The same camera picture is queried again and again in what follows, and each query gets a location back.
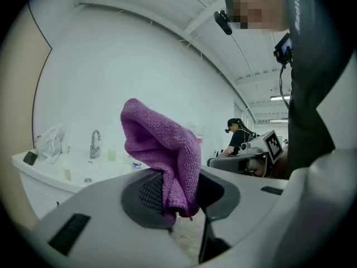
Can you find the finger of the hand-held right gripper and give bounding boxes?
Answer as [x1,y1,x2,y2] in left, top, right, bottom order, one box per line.
[209,154,258,174]

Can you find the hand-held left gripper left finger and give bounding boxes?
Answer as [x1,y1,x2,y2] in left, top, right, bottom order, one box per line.
[36,168,197,266]

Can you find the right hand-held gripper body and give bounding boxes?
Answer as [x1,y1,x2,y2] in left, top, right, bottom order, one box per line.
[238,130,284,178]

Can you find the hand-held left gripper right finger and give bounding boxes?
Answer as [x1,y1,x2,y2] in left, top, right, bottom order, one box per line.
[198,165,290,264]

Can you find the purple cloth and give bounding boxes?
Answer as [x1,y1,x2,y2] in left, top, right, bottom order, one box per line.
[120,98,202,222]

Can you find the person's right forearm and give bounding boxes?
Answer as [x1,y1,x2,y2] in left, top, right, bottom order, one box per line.
[269,149,289,180]

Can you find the white vanity countertop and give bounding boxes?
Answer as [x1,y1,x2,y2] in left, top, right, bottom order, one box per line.
[11,146,153,195]

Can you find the clear bottle red label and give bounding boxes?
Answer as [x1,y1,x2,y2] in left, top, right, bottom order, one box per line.
[185,121,205,145]

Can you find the chrome faucet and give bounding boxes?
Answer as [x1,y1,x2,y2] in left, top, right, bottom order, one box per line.
[89,129,102,159]

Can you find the white vanity cabinet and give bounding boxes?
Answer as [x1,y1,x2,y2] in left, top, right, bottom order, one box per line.
[18,170,86,221]

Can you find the person's black shirt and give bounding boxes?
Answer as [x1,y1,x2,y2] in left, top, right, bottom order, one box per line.
[283,0,355,180]

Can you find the white plastic bag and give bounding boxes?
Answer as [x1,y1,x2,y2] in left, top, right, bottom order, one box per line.
[35,122,66,165]

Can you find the black phone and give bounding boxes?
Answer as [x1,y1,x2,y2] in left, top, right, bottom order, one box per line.
[23,150,38,166]

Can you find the black chest device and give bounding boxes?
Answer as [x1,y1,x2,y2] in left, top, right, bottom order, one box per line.
[273,32,295,110]

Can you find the person's head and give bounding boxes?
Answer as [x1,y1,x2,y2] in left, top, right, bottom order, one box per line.
[224,0,291,34]

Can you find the black head camera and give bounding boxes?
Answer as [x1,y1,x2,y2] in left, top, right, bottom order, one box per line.
[213,9,233,36]

